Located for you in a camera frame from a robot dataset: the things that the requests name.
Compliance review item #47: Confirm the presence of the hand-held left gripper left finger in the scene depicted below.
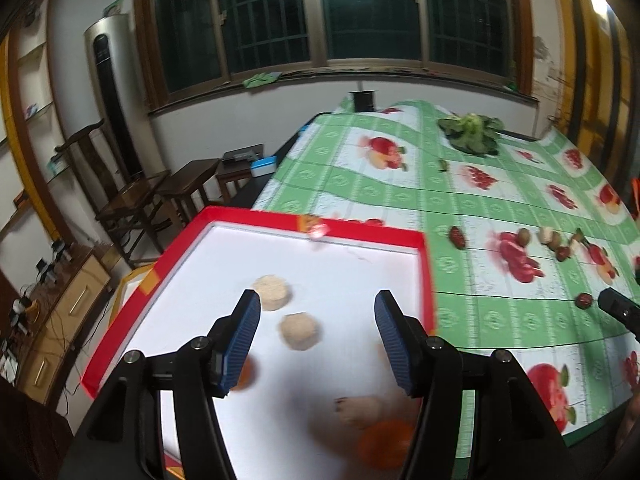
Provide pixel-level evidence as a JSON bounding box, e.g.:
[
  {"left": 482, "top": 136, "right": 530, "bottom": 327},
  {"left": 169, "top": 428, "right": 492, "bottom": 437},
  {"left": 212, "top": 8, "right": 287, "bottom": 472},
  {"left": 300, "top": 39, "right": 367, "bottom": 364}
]
[{"left": 60, "top": 288, "right": 262, "bottom": 480}]

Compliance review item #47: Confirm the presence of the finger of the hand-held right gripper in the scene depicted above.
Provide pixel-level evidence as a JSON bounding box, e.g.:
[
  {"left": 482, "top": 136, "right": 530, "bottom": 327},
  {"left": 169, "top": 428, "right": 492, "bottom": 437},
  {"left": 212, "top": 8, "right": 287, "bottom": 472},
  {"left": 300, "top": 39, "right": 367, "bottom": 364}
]
[{"left": 597, "top": 287, "right": 640, "bottom": 343}]

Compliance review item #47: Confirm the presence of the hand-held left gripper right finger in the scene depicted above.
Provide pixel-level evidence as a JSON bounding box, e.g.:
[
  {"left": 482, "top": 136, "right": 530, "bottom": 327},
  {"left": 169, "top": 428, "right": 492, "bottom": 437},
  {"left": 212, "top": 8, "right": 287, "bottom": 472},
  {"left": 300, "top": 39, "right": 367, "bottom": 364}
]
[{"left": 374, "top": 289, "right": 566, "bottom": 480}]

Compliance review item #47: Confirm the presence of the red-rimmed white tray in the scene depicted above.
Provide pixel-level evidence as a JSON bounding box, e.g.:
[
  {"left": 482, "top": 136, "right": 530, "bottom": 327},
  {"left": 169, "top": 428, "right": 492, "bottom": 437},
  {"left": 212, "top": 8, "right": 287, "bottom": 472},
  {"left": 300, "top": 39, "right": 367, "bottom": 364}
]
[{"left": 81, "top": 205, "right": 436, "bottom": 480}]

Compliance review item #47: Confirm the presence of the round beige peeled fruit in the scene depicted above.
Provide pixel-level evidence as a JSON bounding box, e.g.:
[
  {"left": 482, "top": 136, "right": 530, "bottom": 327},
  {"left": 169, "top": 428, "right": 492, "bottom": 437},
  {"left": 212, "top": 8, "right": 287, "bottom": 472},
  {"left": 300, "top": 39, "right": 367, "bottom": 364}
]
[
  {"left": 334, "top": 395, "right": 385, "bottom": 430},
  {"left": 251, "top": 275, "right": 292, "bottom": 312},
  {"left": 278, "top": 312, "right": 321, "bottom": 351}
]

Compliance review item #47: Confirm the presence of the orange-rimmed white tray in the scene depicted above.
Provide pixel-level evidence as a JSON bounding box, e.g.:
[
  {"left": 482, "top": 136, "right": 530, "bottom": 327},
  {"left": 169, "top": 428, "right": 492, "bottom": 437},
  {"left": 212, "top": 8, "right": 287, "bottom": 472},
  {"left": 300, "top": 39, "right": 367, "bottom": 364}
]
[{"left": 116, "top": 265, "right": 161, "bottom": 321}]

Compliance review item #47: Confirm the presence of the dark wooden stool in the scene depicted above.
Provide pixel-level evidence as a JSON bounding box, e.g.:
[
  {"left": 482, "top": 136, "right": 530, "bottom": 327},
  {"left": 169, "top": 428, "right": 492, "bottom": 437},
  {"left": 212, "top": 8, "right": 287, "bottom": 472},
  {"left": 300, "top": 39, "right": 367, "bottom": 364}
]
[
  {"left": 216, "top": 144, "right": 264, "bottom": 206},
  {"left": 157, "top": 158, "right": 221, "bottom": 226}
]

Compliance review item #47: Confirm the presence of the wooden drawer cabinet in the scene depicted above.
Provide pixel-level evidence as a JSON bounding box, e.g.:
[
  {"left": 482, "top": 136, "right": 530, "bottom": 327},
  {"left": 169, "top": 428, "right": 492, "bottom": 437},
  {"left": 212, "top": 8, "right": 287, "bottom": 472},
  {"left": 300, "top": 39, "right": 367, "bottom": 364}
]
[{"left": 15, "top": 242, "right": 113, "bottom": 406}]

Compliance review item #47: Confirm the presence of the dark wooden chair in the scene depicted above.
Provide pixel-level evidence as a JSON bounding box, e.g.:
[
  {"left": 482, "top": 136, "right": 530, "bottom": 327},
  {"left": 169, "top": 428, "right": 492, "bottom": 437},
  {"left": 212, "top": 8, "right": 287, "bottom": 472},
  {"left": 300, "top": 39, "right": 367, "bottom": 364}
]
[{"left": 55, "top": 119, "right": 173, "bottom": 266}]

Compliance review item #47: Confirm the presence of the green leafy cabbage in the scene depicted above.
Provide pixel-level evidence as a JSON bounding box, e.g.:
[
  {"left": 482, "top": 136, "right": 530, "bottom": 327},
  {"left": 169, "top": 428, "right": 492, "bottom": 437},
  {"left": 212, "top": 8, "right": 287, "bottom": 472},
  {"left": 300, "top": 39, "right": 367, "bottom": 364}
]
[{"left": 437, "top": 112, "right": 505, "bottom": 157}]

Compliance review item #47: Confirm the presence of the green cloth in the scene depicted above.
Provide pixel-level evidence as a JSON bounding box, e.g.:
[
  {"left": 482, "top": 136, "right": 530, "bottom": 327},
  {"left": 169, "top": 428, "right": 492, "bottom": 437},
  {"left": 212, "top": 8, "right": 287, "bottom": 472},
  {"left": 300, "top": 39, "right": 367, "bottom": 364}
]
[{"left": 242, "top": 72, "right": 281, "bottom": 88}]

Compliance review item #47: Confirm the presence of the silver standing air conditioner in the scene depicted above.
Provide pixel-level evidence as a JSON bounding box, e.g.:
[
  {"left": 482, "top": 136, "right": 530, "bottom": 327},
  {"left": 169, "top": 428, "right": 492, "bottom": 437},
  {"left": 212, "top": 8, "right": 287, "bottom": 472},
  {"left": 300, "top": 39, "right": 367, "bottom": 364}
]
[{"left": 83, "top": 14, "right": 146, "bottom": 181}]

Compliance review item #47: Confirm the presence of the yellow door frame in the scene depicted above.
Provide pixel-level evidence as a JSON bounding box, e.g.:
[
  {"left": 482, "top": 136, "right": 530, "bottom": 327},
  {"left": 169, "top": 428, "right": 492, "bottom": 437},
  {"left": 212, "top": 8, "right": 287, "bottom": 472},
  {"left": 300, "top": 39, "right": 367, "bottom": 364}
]
[{"left": 550, "top": 0, "right": 636, "bottom": 191}]

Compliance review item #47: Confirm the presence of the wall shelf unit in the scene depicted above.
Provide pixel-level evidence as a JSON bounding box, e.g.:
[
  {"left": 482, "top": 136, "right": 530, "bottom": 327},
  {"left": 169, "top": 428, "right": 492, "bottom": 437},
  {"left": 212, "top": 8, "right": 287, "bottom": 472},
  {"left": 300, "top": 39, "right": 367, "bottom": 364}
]
[{"left": 0, "top": 0, "right": 76, "bottom": 241}]

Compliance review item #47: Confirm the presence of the barred wooden-frame window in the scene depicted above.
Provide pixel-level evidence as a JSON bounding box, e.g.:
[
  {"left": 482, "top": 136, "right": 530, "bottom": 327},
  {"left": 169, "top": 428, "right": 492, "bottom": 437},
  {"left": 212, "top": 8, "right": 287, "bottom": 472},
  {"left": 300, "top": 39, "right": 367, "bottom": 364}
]
[{"left": 132, "top": 0, "right": 536, "bottom": 111}]

